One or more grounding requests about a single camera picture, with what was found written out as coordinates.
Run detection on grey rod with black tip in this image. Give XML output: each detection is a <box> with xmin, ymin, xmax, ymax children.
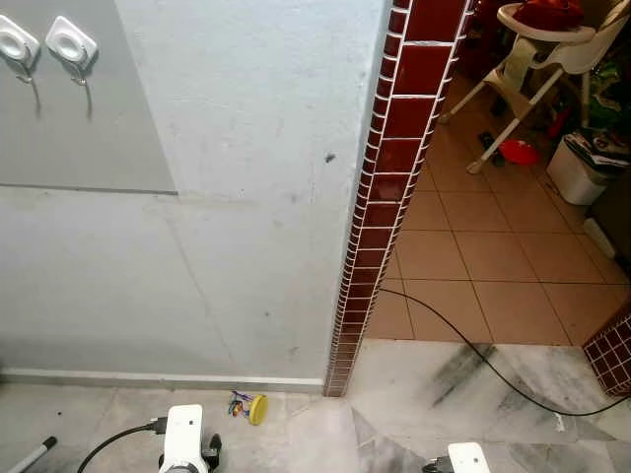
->
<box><xmin>0</xmin><ymin>436</ymin><xmax>59</xmax><ymax>473</ymax></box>

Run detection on red tiled low block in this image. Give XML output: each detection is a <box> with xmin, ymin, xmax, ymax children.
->
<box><xmin>581</xmin><ymin>306</ymin><xmax>631</xmax><ymax>398</ymax></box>

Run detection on white oblong floor item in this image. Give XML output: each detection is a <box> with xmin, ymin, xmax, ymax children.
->
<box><xmin>583</xmin><ymin>218</ymin><xmax>619</xmax><ymax>260</ymax></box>

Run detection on dark cabinet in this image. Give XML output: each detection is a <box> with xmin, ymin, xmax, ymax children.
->
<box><xmin>590</xmin><ymin>169</ymin><xmax>631</xmax><ymax>289</ymax></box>

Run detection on white waste bin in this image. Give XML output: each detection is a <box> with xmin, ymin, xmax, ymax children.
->
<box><xmin>546</xmin><ymin>129</ymin><xmax>631</xmax><ymax>207</ymax></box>

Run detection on red tiled door pillar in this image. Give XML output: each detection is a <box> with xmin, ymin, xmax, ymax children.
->
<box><xmin>323</xmin><ymin>0</ymin><xmax>474</xmax><ymax>398</ymax></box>

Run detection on red plastic bowl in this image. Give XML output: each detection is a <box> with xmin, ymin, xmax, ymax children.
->
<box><xmin>499</xmin><ymin>138</ymin><xmax>541</xmax><ymax>167</ymax></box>

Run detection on small black floor item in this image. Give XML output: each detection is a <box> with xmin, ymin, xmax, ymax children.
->
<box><xmin>477</xmin><ymin>128</ymin><xmax>506</xmax><ymax>167</ymax></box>

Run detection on magazines in bin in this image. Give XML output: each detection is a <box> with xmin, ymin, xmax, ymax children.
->
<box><xmin>565</xmin><ymin>129</ymin><xmax>631</xmax><ymax>170</ymax></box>

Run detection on green colourful packets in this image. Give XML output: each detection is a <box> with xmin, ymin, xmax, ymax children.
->
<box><xmin>590</xmin><ymin>57</ymin><xmax>631</xmax><ymax>131</ymax></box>

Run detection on red cylinder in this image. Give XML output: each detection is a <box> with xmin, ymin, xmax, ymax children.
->
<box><xmin>469</xmin><ymin>0</ymin><xmax>516</xmax><ymax>82</ymax></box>

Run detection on white baby highchair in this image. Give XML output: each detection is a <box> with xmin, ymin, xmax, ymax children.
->
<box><xmin>438</xmin><ymin>0</ymin><xmax>631</xmax><ymax>175</ymax></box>

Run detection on red bag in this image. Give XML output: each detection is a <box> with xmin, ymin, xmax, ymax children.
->
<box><xmin>512</xmin><ymin>0</ymin><xmax>585</xmax><ymax>32</ymax></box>

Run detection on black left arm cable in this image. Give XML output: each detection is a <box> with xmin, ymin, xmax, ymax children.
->
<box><xmin>76</xmin><ymin>418</ymin><xmax>170</xmax><ymax>473</ymax></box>

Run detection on black floor cable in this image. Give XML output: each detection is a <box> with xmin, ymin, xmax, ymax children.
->
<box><xmin>379</xmin><ymin>287</ymin><xmax>631</xmax><ymax>418</ymax></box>

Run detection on grey wall panel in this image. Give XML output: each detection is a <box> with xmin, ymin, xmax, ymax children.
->
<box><xmin>0</xmin><ymin>0</ymin><xmax>179</xmax><ymax>195</ymax></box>

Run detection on white round wall hook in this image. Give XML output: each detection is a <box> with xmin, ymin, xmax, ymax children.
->
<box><xmin>0</xmin><ymin>16</ymin><xmax>41</xmax><ymax>84</ymax></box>
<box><xmin>45</xmin><ymin>16</ymin><xmax>100</xmax><ymax>86</ymax></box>

